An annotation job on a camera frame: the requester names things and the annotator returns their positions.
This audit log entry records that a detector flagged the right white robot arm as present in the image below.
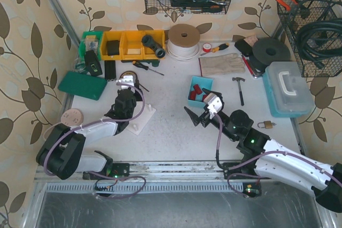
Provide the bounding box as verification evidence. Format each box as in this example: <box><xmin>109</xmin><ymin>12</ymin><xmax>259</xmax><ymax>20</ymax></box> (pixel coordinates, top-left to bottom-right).
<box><xmin>193</xmin><ymin>89</ymin><xmax>341</xmax><ymax>213</ymax></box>

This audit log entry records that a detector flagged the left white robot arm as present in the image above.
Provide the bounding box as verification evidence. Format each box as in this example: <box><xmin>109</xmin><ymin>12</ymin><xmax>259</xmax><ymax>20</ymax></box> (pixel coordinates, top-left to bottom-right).
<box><xmin>36</xmin><ymin>87</ymin><xmax>145</xmax><ymax>180</ymax></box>

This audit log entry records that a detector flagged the teal spring tray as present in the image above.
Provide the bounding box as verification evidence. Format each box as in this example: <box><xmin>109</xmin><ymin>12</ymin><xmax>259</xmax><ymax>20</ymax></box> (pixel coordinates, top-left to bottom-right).
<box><xmin>188</xmin><ymin>76</ymin><xmax>213</xmax><ymax>108</ymax></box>

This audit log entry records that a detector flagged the small yellow black screwdriver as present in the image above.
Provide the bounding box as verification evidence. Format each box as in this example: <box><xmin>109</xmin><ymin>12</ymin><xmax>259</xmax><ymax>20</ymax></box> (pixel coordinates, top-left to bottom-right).
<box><xmin>136</xmin><ymin>79</ymin><xmax>150</xmax><ymax>92</ymax></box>

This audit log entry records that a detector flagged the brown tape roll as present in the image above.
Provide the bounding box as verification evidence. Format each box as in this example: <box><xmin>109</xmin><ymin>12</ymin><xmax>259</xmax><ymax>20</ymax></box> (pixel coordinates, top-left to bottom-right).
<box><xmin>120</xmin><ymin>70</ymin><xmax>138</xmax><ymax>87</ymax></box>

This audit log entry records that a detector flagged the beige work glove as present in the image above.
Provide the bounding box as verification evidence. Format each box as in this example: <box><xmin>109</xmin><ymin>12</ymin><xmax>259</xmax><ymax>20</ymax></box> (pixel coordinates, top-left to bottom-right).
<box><xmin>199</xmin><ymin>53</ymin><xmax>245</xmax><ymax>76</ymax></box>

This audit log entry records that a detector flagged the black rectangular block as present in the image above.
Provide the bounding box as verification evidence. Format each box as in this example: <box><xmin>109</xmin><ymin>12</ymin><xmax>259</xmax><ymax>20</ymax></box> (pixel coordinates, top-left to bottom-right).
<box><xmin>104</xmin><ymin>60</ymin><xmax>116</xmax><ymax>81</ymax></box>

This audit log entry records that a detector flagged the red white tape roll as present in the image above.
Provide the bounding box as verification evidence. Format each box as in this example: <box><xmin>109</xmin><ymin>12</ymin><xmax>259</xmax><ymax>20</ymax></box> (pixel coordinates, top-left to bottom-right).
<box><xmin>203</xmin><ymin>43</ymin><xmax>212</xmax><ymax>52</ymax></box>

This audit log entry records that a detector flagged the green foam pad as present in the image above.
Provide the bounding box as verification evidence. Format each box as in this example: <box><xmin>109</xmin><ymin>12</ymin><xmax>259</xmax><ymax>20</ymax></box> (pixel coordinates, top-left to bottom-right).
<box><xmin>58</xmin><ymin>71</ymin><xmax>107</xmax><ymax>100</ymax></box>

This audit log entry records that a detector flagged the yellow black nut driver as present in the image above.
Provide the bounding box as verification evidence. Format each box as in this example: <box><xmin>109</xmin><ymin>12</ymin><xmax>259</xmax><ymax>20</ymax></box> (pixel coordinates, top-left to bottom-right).
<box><xmin>200</xmin><ymin>43</ymin><xmax>229</xmax><ymax>56</ymax></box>

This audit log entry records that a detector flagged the black green battery device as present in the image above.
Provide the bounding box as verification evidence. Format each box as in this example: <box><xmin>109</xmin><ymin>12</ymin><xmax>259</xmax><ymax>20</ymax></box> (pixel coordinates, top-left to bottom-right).
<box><xmin>84</xmin><ymin>50</ymin><xmax>103</xmax><ymax>76</ymax></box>

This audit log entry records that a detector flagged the yellow parts bin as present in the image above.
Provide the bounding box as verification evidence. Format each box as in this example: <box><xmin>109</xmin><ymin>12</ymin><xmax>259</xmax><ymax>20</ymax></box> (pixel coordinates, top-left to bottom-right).
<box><xmin>99</xmin><ymin>30</ymin><xmax>166</xmax><ymax>61</ymax></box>

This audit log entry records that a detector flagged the round sanding disc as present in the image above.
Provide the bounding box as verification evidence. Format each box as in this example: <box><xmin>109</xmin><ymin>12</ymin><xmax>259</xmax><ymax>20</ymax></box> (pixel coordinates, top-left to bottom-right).
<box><xmin>60</xmin><ymin>108</ymin><xmax>83</xmax><ymax>127</ymax></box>

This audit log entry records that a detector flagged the black rectangular case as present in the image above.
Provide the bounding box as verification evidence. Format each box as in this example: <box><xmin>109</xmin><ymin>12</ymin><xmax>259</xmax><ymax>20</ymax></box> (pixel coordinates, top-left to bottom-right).
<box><xmin>235</xmin><ymin>39</ymin><xmax>253</xmax><ymax>57</ymax></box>

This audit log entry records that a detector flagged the brass padlock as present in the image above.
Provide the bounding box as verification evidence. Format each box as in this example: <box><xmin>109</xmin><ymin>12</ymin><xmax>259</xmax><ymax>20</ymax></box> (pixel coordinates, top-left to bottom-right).
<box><xmin>257</xmin><ymin>121</ymin><xmax>276</xmax><ymax>129</ymax></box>

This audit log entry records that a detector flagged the black pipe fitting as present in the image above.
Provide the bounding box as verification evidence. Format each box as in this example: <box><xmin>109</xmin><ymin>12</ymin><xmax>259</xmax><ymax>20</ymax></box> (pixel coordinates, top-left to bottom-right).
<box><xmin>141</xmin><ymin>35</ymin><xmax>166</xmax><ymax>59</ymax></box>

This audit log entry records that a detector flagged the green parts bin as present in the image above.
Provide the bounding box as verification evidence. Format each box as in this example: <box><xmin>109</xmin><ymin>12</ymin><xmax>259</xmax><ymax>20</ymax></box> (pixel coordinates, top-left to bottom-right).
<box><xmin>79</xmin><ymin>32</ymin><xmax>103</xmax><ymax>61</ymax></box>

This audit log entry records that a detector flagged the teal plastic toolbox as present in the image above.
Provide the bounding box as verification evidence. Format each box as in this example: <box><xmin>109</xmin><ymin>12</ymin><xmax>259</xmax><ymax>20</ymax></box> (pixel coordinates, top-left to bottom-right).
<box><xmin>262</xmin><ymin>61</ymin><xmax>315</xmax><ymax>118</ymax></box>

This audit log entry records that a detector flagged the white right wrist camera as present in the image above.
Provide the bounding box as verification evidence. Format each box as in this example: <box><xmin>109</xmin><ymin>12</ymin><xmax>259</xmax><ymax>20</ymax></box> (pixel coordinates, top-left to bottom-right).
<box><xmin>204</xmin><ymin>93</ymin><xmax>223</xmax><ymax>116</ymax></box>

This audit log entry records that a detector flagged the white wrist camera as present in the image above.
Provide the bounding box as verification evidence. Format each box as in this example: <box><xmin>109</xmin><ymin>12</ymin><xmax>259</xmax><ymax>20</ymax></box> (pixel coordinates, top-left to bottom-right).
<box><xmin>116</xmin><ymin>75</ymin><xmax>135</xmax><ymax>90</ymax></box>
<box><xmin>204</xmin><ymin>93</ymin><xmax>223</xmax><ymax>116</ymax></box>

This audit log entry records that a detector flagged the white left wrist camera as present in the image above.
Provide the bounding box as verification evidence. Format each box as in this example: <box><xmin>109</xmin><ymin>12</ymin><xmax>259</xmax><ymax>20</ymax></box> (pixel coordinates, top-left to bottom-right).
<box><xmin>116</xmin><ymin>75</ymin><xmax>135</xmax><ymax>90</ymax></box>

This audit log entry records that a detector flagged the white peg base plate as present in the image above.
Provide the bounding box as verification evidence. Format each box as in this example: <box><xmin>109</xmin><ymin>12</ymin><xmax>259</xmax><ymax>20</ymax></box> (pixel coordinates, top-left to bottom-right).
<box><xmin>126</xmin><ymin>104</ymin><xmax>156</xmax><ymax>136</ymax></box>

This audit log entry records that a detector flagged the claw hammer steel handle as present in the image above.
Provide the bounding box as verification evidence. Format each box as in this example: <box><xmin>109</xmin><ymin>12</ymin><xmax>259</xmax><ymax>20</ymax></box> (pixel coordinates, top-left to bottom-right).
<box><xmin>232</xmin><ymin>77</ymin><xmax>245</xmax><ymax>106</ymax></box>

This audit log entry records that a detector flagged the red handled pry tool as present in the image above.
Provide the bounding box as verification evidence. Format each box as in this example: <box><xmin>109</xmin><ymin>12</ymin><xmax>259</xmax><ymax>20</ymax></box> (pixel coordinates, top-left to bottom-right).
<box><xmin>241</xmin><ymin>54</ymin><xmax>263</xmax><ymax>79</ymax></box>

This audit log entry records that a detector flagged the white cable coil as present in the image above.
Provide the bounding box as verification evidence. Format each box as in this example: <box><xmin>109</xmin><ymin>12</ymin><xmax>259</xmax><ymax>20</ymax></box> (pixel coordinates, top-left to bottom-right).
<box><xmin>167</xmin><ymin>23</ymin><xmax>201</xmax><ymax>62</ymax></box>

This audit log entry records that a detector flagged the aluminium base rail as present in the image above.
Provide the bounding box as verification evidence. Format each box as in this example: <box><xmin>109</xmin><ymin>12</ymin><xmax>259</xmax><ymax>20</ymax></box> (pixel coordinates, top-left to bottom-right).
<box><xmin>34</xmin><ymin>161</ymin><xmax>261</xmax><ymax>194</ymax></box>

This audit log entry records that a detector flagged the black coiled hose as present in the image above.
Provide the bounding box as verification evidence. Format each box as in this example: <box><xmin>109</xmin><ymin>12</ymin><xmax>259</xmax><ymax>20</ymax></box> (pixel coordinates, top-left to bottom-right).
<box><xmin>296</xmin><ymin>0</ymin><xmax>342</xmax><ymax>62</ymax></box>

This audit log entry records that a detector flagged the wire basket with cables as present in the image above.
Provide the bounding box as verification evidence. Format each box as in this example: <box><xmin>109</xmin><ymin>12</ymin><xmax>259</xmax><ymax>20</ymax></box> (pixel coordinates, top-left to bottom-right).
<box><xmin>277</xmin><ymin>0</ymin><xmax>341</xmax><ymax>77</ymax></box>

